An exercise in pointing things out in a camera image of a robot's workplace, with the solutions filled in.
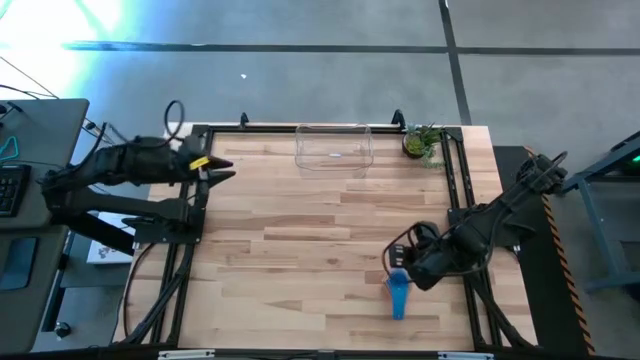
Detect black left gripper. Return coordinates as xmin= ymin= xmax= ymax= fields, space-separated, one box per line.
xmin=172 ymin=152 xmax=237 ymax=189

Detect blue-grey metal stand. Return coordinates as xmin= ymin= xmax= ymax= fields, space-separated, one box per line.
xmin=551 ymin=130 xmax=640 ymax=295

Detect potted succulent plant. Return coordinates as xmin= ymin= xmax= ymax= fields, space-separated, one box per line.
xmin=401 ymin=122 xmax=447 ymax=170

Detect dark mouse pad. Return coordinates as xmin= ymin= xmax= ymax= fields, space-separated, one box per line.
xmin=0 ymin=237 xmax=39 ymax=292

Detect clear plastic basket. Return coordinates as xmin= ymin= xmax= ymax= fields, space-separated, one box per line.
xmin=293 ymin=123 xmax=375 ymax=180

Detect white table bracket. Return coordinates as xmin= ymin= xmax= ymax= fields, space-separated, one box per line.
xmin=158 ymin=349 xmax=216 ymax=360
xmin=438 ymin=350 xmax=495 ymax=360

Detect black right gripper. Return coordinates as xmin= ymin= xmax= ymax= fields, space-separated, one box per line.
xmin=407 ymin=223 xmax=454 ymax=291

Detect black hazard-striped floor mat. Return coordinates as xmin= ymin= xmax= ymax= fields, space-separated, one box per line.
xmin=492 ymin=144 xmax=597 ymax=357

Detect grey side desk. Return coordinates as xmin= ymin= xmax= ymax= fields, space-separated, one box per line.
xmin=0 ymin=224 xmax=70 ymax=354

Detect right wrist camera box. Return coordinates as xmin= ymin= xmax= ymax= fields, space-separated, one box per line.
xmin=388 ymin=243 xmax=407 ymax=269

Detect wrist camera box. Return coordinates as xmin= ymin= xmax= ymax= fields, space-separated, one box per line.
xmin=175 ymin=134 xmax=205 ymax=156
xmin=388 ymin=243 xmax=407 ymax=269

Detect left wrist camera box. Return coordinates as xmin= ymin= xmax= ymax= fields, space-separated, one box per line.
xmin=175 ymin=134 xmax=205 ymax=156

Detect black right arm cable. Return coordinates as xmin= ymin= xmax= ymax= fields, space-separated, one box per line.
xmin=381 ymin=222 xmax=426 ymax=282

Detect black keyboard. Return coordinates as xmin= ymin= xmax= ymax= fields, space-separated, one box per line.
xmin=0 ymin=163 xmax=32 ymax=219

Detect white booklet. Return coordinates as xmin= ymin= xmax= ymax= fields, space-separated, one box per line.
xmin=87 ymin=209 xmax=142 ymax=265

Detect thin black floor cable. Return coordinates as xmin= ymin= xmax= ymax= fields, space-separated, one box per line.
xmin=0 ymin=54 xmax=60 ymax=101

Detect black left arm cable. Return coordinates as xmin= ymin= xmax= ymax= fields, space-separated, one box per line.
xmin=163 ymin=99 xmax=187 ymax=147

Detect blue plastic measuring cup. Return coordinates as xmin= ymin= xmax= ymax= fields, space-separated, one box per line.
xmin=385 ymin=268 xmax=413 ymax=321

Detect black aluminium table frame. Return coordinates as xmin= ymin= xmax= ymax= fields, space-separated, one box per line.
xmin=122 ymin=122 xmax=539 ymax=351

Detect teal cable loop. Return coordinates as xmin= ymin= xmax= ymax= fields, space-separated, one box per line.
xmin=0 ymin=135 xmax=20 ymax=164

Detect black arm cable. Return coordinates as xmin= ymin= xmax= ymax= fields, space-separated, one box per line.
xmin=163 ymin=99 xmax=187 ymax=147
xmin=381 ymin=222 xmax=426 ymax=282

